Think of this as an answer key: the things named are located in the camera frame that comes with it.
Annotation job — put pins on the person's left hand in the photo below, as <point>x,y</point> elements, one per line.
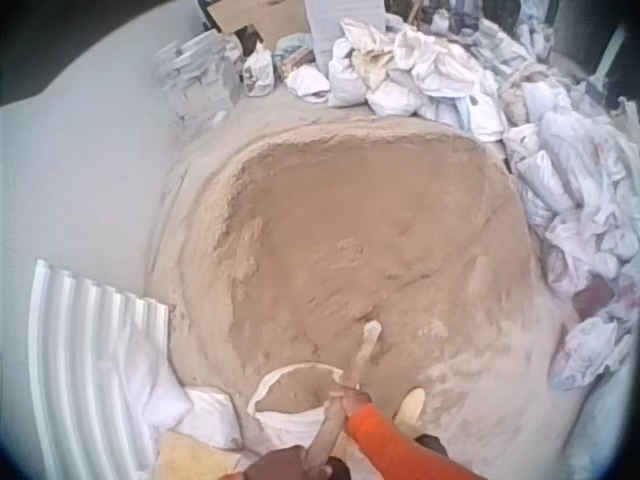
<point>280,464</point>

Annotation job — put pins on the person's right hand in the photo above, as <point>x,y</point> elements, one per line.
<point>354,401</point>

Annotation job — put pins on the person's left fingers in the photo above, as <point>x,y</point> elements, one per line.
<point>320,471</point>

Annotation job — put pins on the person's right fingers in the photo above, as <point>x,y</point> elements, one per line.
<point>338,397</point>

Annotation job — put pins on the open white sack with sand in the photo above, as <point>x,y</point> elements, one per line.
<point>285,420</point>

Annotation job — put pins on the person's legs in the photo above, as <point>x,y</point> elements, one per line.
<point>411,406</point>

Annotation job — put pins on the filled white sack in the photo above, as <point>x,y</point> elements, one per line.
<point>210,415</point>

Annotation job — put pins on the yellow sack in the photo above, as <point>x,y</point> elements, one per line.
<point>190,457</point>

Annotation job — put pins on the pile of brown sand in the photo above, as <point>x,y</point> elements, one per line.
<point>350,225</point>

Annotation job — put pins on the crumpled white sack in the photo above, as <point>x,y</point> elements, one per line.
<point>150,375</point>

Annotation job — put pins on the large corrugated metal sheet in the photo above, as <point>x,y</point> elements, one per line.
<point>75,360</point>

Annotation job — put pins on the small flat white sack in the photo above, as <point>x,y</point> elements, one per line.
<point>307,82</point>

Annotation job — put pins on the white printed plastic bag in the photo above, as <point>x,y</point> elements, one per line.
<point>258,70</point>

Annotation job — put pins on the heap of white sacks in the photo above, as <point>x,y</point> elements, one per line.
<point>500,100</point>

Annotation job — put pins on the stack of grey tiles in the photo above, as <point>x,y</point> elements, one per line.
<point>197,75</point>

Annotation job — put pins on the small corrugated grey sheet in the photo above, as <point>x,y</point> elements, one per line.
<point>332,25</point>

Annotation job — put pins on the brown cardboard sheet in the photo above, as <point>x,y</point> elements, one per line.
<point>260,20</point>

